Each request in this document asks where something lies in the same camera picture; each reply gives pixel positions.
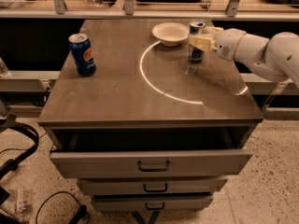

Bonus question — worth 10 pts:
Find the black cable on floor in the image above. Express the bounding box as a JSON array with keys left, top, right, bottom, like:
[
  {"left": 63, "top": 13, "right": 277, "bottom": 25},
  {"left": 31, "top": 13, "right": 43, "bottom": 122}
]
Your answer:
[{"left": 35, "top": 190, "right": 91, "bottom": 224}]

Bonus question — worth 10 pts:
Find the top open drawer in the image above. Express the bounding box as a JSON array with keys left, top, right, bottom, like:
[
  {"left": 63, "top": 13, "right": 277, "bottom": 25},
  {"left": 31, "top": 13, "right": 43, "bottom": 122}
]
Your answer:
[{"left": 50, "top": 127, "right": 252, "bottom": 178}]

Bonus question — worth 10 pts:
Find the small clear bottle on floor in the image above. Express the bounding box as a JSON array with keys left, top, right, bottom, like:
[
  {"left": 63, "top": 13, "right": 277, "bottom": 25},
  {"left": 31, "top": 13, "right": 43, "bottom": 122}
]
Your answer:
[{"left": 15, "top": 188, "right": 27, "bottom": 214}]

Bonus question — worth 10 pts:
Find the middle drawer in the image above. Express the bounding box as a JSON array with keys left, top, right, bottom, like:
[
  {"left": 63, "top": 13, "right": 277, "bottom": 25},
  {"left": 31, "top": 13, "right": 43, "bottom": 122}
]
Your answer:
[{"left": 77, "top": 176, "right": 228, "bottom": 196}]

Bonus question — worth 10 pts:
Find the redbull can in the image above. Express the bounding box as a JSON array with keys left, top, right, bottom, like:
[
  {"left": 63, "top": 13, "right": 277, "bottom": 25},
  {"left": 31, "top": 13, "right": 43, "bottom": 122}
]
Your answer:
[{"left": 188, "top": 20, "right": 206, "bottom": 63}]

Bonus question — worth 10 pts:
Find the bottom drawer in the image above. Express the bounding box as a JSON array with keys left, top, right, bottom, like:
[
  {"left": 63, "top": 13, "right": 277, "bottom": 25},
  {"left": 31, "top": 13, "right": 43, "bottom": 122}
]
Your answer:
[{"left": 91, "top": 193, "right": 213, "bottom": 212}]

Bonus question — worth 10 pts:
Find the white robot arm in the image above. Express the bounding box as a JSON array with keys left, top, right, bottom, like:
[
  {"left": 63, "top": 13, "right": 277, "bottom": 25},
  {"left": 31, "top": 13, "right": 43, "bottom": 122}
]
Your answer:
[{"left": 189, "top": 26, "right": 299, "bottom": 88}]

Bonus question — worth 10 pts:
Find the grey drawer cabinet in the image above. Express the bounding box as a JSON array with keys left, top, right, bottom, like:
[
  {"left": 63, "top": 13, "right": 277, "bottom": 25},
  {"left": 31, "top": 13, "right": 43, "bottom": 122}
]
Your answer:
[{"left": 36, "top": 18, "right": 264, "bottom": 213}]

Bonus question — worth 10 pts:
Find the white paper bowl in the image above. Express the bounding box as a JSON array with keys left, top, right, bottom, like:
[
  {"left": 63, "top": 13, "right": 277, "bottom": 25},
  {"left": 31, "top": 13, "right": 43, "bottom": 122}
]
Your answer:
[{"left": 152, "top": 22, "right": 189, "bottom": 47}]

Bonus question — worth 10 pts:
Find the blue pepsi can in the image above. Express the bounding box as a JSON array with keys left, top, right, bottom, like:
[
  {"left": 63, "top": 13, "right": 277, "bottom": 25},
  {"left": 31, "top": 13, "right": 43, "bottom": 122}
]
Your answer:
[{"left": 68, "top": 33, "right": 96, "bottom": 77}]

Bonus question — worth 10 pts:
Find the black strap on floor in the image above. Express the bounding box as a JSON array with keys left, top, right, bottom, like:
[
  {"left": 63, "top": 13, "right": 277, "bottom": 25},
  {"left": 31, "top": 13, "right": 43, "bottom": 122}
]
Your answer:
[{"left": 0, "top": 121, "right": 40, "bottom": 179}]

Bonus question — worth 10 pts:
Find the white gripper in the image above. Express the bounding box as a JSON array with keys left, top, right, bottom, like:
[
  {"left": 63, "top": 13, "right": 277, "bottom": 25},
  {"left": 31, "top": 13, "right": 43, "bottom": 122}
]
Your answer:
[{"left": 189, "top": 26, "right": 246, "bottom": 62}]

